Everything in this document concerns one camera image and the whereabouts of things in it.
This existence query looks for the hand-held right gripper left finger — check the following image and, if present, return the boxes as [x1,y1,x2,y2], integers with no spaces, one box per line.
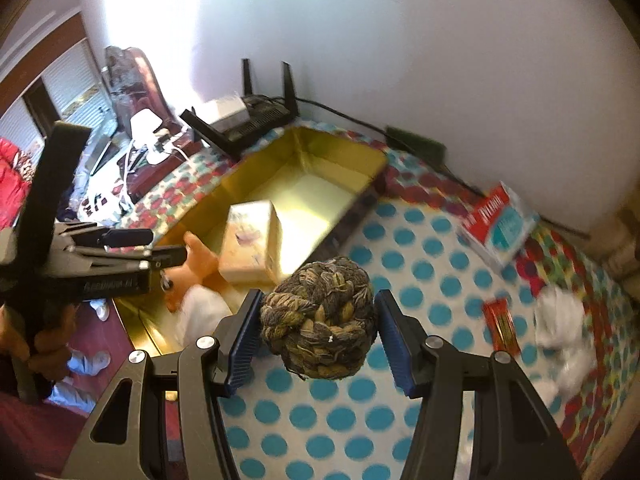
[60,289,264,480]

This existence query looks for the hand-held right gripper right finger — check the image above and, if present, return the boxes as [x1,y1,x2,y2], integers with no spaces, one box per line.
[374,290,583,480]

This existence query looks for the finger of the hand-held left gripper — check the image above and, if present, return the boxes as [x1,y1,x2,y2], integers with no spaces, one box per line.
[61,225,155,251]
[79,244,187,272]

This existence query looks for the orange doll with white coat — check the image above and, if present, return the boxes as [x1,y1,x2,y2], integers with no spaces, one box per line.
[161,231,241,348]

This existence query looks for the woven yarn ball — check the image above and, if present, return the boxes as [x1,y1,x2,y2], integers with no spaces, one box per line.
[259,256,378,380]

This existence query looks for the red snack packet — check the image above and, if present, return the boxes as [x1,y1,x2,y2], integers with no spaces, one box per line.
[482,296,521,352]

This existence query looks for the gold metal tin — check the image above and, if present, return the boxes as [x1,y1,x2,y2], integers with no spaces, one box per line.
[112,126,390,361]

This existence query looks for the red and white medicine box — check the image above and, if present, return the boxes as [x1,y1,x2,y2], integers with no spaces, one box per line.
[456,181,541,267]

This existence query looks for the white plastic bag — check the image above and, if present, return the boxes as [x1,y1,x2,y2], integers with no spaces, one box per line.
[532,285,583,348]

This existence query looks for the white tissue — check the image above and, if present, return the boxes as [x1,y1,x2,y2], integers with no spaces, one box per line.
[542,342,603,401]

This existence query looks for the person's left hand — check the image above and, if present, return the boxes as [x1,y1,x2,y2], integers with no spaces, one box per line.
[0,305,76,381]

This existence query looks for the white cloth with dark print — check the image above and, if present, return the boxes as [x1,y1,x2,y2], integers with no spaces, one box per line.
[75,187,127,222]

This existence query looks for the brown wooden nightstand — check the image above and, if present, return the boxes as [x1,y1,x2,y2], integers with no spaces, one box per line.
[125,127,203,203]

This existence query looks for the polka dot tablecloth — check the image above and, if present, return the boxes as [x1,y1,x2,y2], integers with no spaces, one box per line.
[127,120,636,480]

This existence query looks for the grey laptop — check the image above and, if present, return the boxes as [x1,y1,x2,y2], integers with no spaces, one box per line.
[90,137,114,177]

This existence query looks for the small beige cardboard box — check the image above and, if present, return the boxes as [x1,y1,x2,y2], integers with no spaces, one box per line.
[218,200,283,285]

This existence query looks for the red blanket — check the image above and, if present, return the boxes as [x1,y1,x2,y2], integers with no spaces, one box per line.
[0,137,35,235]

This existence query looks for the light blue cloth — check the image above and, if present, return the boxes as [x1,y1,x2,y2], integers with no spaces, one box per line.
[50,349,112,402]

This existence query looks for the carved wooden headboard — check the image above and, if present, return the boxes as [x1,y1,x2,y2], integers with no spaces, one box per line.
[104,46,170,128]

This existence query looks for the window with white blinds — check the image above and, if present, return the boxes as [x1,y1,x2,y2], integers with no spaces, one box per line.
[0,40,113,161]

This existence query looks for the black router with antennas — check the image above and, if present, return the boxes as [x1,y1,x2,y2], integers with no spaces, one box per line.
[180,58,296,158]

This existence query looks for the white charging cables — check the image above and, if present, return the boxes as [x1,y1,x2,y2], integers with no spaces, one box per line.
[85,132,201,217]

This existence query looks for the thin black cable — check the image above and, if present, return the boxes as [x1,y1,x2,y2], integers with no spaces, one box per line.
[292,96,390,133]
[440,157,591,239]

